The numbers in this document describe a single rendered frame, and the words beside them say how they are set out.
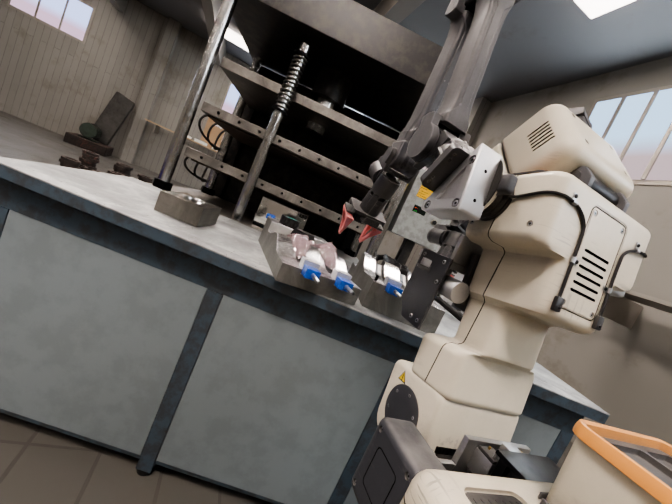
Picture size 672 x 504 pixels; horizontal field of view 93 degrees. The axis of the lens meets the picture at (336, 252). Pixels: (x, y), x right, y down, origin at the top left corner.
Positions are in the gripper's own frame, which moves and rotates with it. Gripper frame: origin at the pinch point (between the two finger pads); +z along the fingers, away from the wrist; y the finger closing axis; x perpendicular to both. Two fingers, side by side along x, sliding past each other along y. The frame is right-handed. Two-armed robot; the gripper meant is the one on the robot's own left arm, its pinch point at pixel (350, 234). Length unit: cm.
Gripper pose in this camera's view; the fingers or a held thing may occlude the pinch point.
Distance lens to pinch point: 89.8
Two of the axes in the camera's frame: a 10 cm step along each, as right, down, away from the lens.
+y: -8.6, -3.4, -3.8
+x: 1.0, 6.2, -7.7
